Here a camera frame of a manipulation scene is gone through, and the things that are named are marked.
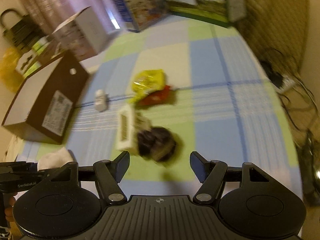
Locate white sock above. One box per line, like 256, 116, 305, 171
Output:
37, 147, 74, 171

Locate dark velvet scrunchie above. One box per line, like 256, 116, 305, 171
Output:
137, 126, 177, 162

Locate small white pill bottle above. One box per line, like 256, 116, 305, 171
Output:
94, 89, 108, 112

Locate red candy packet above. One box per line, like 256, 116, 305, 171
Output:
136, 85, 172, 107

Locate yellow snack packet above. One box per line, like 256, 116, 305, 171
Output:
129, 69, 166, 104

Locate person's left hand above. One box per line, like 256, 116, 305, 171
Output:
4, 192, 17, 222

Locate brown cardboard storage box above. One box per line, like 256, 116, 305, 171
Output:
2, 51, 89, 145

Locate plaid tablecloth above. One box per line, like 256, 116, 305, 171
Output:
15, 15, 304, 201

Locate yellow plastic bag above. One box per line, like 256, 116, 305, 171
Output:
0, 47, 24, 93

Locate cardboard box with tissues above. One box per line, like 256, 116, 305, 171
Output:
15, 35, 63, 78

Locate white humidifier box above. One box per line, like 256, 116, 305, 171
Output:
52, 7, 118, 61

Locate folded black ladder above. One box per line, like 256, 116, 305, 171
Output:
1, 8, 46, 55

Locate pink curtains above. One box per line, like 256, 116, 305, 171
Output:
20, 0, 123, 34

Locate light blue milk case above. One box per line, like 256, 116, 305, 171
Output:
159, 0, 247, 28

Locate blue milk carton box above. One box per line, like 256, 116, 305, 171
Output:
112, 0, 168, 33

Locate quilted beige chair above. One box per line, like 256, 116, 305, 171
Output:
236, 0, 310, 74

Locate power strip with cables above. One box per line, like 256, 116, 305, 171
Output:
259, 47, 319, 206

